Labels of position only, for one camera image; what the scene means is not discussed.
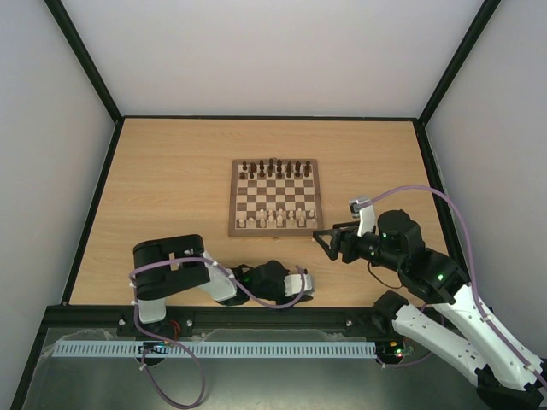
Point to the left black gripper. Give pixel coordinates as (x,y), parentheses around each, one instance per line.
(295,300)

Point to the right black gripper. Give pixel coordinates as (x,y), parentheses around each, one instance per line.
(338,243)

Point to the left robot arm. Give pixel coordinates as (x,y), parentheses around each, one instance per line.
(167,266)

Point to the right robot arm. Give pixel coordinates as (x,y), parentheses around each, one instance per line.
(505,374)

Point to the light pieces on board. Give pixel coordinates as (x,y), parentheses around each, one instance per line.
(262,219)

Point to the dark chess pieces row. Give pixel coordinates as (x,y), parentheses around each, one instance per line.
(274,168)

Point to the wooden chessboard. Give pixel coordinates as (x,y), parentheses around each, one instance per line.
(274,194)

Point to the black aluminium rail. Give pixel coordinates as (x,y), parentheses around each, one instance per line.
(193,321)

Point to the light blue cable duct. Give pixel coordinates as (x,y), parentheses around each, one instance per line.
(216,350)

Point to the black frame post right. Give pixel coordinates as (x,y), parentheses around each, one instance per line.
(479,23)

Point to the black frame post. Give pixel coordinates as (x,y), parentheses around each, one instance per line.
(479,23)
(77,45)

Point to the black frame post left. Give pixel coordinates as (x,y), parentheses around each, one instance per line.
(77,45)

